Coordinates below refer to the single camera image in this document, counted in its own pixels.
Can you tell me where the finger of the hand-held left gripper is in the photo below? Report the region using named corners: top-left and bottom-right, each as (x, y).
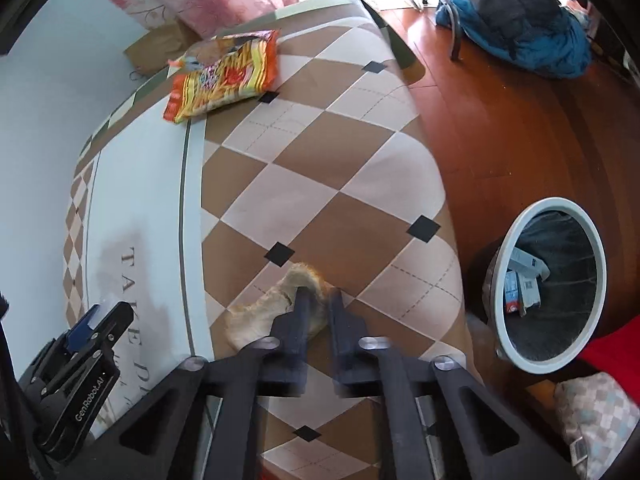
top-left (64, 305), bottom-right (108, 357)
top-left (90, 301), bottom-right (135, 361)

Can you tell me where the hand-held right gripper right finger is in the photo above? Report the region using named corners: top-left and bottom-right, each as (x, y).
top-left (329, 287), bottom-right (577, 480)

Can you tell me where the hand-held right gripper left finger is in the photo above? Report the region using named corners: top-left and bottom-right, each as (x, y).
top-left (65, 285), bottom-right (314, 480)

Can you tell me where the fruit peel piece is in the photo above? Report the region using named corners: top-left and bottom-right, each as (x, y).
top-left (225, 262), bottom-right (333, 351)

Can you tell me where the blue white red carton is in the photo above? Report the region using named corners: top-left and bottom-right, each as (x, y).
top-left (504, 270), bottom-right (526, 316)

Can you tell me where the white-rimmed trash bin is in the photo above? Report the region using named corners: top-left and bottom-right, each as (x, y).
top-left (467, 197), bottom-right (607, 375)

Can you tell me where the long white box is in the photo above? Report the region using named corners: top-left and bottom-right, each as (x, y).
top-left (510, 245), bottom-right (551, 281)

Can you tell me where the checkered brown tablecloth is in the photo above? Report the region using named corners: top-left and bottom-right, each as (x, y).
top-left (62, 0), bottom-right (476, 480)

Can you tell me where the checkered pastel cushion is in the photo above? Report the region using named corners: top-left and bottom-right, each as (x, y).
top-left (552, 371), bottom-right (640, 478)

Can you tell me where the red cloth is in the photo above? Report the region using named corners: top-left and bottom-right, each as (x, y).
top-left (577, 315), bottom-right (640, 381)

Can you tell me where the orange noodle packet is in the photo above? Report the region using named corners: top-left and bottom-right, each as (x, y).
top-left (163, 29), bottom-right (281, 124)

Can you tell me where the brown paper bag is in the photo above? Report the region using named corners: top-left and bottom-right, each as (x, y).
top-left (124, 22), bottom-right (201, 78)

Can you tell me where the black clothes rack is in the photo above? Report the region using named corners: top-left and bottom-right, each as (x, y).
top-left (422, 0), bottom-right (463, 61)

